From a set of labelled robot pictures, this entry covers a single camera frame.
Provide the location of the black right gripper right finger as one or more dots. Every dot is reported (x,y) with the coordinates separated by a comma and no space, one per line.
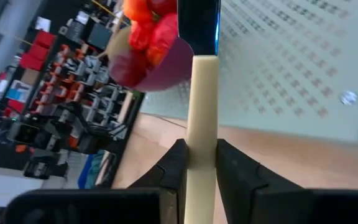
(238,186)

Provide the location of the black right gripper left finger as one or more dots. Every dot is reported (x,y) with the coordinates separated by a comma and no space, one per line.
(169,186)

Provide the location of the brown kiwi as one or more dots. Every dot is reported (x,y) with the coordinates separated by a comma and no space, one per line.
(118,45)

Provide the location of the purple colander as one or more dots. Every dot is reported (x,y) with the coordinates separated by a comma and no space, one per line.
(166,73)

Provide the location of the red orange mango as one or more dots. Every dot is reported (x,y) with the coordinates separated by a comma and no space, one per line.
(163,40)

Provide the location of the small orange fruit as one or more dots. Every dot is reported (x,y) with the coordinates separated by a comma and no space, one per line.
(137,9)

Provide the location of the dark red plum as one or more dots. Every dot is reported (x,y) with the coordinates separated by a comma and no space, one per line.
(163,6)

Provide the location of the blue bin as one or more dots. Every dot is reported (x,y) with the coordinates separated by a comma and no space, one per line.
(93,169)

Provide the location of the grey orange parts rack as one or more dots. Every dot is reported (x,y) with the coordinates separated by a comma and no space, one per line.
(73,81)

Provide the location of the red storage boxes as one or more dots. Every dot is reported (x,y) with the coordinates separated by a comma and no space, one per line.
(39,49)

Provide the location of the mint green mesh shelf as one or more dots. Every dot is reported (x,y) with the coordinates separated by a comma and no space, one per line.
(291,62)

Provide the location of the black aluminium table frame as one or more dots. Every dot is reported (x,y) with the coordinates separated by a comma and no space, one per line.
(125,149)

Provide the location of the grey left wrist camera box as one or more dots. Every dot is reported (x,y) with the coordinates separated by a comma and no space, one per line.
(25,133)

